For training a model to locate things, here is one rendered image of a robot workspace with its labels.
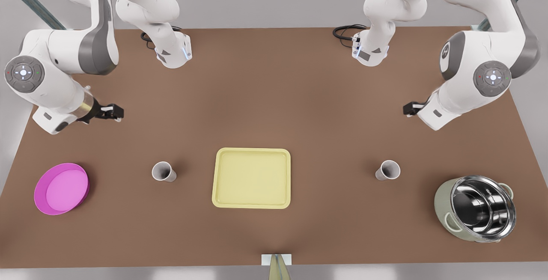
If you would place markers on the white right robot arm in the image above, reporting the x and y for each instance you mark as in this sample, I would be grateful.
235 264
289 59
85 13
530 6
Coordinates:
55 53

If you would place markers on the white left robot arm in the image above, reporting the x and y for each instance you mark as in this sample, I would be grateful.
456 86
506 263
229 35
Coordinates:
479 53

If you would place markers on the white IKEA cup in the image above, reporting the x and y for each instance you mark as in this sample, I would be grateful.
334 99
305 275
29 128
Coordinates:
162 171
388 170

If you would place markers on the yellow rectangular tray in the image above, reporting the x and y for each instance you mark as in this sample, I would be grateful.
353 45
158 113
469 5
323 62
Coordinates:
251 178

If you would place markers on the pink round plate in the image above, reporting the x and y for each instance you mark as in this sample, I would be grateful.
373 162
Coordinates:
62 189

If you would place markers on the green steel pot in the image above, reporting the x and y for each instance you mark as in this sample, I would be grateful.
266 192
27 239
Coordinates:
477 207

